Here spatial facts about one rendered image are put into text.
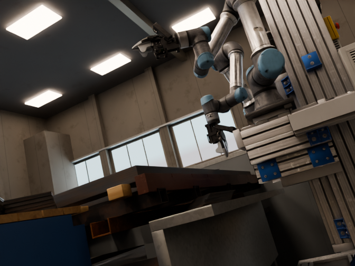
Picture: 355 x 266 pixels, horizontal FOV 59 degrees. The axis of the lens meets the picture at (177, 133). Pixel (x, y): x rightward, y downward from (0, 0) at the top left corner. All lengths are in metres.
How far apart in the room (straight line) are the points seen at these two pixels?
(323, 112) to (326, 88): 0.36
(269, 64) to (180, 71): 9.99
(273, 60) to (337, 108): 0.33
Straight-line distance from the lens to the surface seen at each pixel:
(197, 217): 0.88
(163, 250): 0.94
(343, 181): 1.67
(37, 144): 12.88
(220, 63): 2.08
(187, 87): 11.09
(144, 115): 11.62
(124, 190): 1.03
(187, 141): 10.69
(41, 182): 12.59
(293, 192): 2.48
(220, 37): 1.66
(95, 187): 1.15
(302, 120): 1.37
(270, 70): 1.44
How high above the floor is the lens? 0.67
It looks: 15 degrees up
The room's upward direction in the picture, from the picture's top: 15 degrees counter-clockwise
